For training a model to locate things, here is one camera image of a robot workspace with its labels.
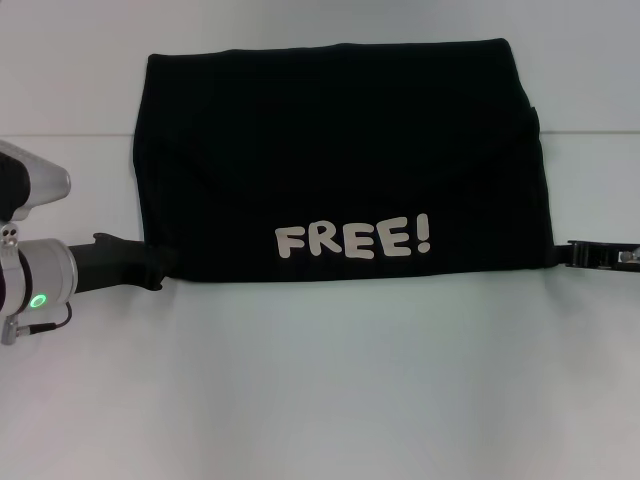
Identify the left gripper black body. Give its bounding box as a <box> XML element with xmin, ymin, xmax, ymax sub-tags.
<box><xmin>66</xmin><ymin>231</ymin><xmax>153</xmax><ymax>292</ymax></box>

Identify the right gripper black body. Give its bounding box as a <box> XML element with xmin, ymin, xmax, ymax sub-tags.
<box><xmin>566</xmin><ymin>238</ymin><xmax>640</xmax><ymax>274</ymax></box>

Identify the black shirt with FREE print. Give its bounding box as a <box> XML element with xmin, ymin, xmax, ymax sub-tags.
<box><xmin>131</xmin><ymin>36</ymin><xmax>562</xmax><ymax>284</ymax></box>

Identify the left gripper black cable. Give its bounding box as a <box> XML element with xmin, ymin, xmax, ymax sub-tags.
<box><xmin>1</xmin><ymin>304</ymin><xmax>74</xmax><ymax>335</ymax></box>

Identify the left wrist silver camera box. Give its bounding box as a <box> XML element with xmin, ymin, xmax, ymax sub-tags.
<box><xmin>0</xmin><ymin>139</ymin><xmax>72</xmax><ymax>222</ymax></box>

